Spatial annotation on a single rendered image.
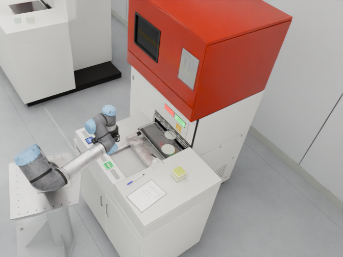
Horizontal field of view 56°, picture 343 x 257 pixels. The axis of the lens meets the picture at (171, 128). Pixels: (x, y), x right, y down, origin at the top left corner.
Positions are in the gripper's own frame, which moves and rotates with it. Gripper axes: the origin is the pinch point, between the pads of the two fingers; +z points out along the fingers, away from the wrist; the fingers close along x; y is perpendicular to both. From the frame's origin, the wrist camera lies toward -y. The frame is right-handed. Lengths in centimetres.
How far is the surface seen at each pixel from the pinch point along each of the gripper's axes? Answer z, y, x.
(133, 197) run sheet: 13.9, 1.3, -29.8
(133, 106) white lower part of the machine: 33, 59, 60
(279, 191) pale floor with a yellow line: 111, 169, -53
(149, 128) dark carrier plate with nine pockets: 21, 48, 20
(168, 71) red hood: -34, 54, 14
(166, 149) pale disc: 21, 46, -4
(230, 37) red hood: -70, 71, -15
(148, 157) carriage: 22.6, 31.8, -2.6
